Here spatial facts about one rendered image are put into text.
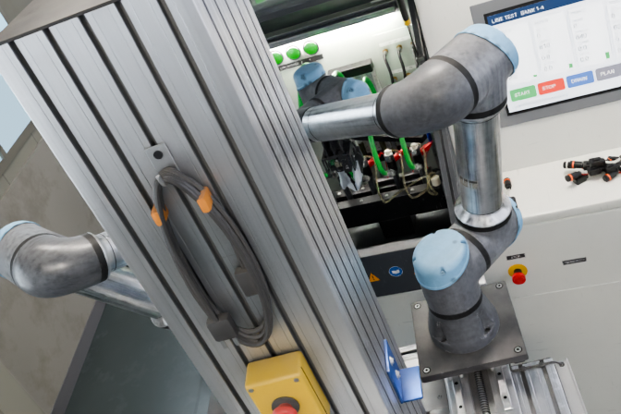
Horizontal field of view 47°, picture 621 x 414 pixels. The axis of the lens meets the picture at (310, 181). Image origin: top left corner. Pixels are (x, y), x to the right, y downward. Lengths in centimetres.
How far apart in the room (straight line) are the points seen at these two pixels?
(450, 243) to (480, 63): 40
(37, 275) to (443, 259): 76
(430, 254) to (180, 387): 215
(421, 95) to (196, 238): 45
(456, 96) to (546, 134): 92
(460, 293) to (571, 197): 60
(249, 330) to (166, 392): 242
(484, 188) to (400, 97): 32
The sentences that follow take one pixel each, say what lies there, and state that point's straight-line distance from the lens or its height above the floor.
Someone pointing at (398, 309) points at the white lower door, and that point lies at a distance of 214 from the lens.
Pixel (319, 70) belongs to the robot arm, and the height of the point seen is 156.
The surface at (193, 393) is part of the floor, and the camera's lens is 335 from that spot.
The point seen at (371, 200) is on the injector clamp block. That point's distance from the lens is 215.
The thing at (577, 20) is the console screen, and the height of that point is 134.
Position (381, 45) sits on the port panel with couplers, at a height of 132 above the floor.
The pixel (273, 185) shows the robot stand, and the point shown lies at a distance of 89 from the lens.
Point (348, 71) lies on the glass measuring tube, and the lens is 224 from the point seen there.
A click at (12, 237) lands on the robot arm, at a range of 144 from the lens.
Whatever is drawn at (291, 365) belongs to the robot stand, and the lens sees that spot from 106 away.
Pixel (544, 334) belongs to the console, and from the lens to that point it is 223.
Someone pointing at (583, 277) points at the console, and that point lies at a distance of 209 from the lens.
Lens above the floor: 219
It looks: 31 degrees down
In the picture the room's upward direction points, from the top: 24 degrees counter-clockwise
